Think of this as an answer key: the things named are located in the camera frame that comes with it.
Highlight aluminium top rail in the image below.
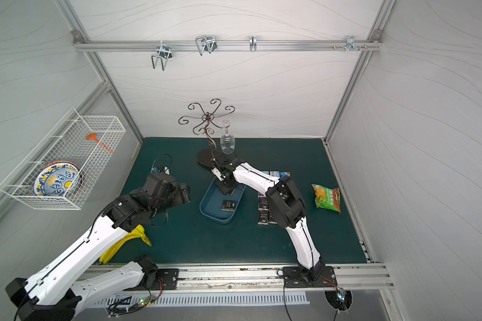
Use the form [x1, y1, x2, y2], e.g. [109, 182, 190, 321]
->
[74, 38, 384, 53]

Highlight metal scroll cup stand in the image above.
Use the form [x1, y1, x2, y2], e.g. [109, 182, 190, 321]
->
[178, 98, 236, 169]

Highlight metal hook centre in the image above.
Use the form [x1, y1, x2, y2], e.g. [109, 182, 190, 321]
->
[195, 36, 218, 56]

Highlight metal hook left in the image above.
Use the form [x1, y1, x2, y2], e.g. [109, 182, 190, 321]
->
[151, 41, 173, 71]

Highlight white vent strip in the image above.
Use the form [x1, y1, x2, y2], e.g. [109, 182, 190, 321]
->
[74, 292, 310, 309]

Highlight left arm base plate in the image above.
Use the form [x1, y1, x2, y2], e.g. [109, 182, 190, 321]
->
[125, 268, 179, 291]

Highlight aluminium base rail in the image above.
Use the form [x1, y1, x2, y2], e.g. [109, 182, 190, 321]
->
[158, 263, 395, 293]

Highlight white wire basket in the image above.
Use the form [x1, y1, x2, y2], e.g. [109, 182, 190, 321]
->
[0, 108, 126, 211]

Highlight green snack bag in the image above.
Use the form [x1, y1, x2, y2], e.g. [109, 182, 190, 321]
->
[311, 184, 341, 213]

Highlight metal hook right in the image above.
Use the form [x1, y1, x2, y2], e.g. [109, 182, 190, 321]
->
[332, 36, 367, 52]

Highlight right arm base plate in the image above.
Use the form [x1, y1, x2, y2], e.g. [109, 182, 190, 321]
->
[277, 266, 338, 288]

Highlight orange plastic spoon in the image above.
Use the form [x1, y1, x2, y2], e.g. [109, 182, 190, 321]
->
[86, 133, 115, 154]

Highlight black Face tissue pack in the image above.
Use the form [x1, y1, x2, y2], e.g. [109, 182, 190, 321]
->
[258, 209, 269, 226]
[258, 197, 269, 210]

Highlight yellow banana toy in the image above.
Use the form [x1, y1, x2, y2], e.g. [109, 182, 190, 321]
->
[99, 225, 152, 264]

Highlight teal plastic storage box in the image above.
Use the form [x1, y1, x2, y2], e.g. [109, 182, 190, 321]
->
[199, 178, 246, 225]

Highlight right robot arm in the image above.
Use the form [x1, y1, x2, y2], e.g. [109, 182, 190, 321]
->
[210, 157, 325, 283]

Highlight blue yellow patterned plate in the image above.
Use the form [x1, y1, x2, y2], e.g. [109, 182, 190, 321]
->
[33, 161, 81, 197]

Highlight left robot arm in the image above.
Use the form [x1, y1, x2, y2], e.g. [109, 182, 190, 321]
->
[5, 172, 190, 320]

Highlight metal hook small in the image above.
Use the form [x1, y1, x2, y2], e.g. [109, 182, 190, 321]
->
[249, 36, 257, 52]

